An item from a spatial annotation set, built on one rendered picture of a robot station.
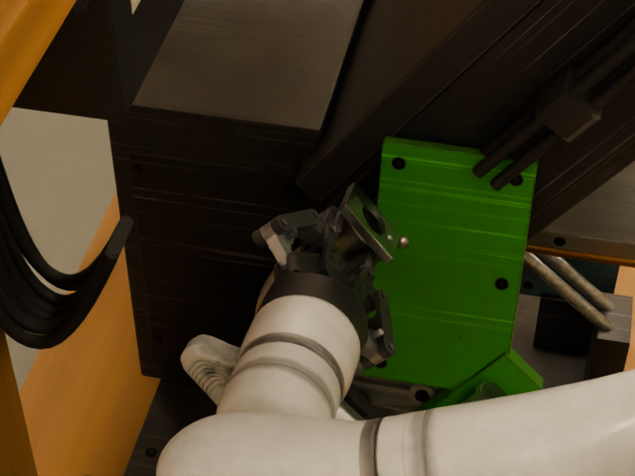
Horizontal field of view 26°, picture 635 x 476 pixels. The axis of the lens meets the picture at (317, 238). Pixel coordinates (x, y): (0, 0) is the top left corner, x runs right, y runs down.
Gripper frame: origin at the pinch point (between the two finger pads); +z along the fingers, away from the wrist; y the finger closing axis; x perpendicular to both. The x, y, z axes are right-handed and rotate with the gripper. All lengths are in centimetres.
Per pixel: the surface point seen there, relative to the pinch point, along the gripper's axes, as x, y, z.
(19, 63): -7.7, 25.9, -29.6
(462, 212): -7.6, -3.8, 3.0
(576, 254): -8.2, -16.6, 15.4
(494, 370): -1.4, -16.3, 2.6
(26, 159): 127, 5, 161
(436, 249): -4.0, -5.2, 2.9
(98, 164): 115, -5, 163
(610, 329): -4.9, -26.3, 19.4
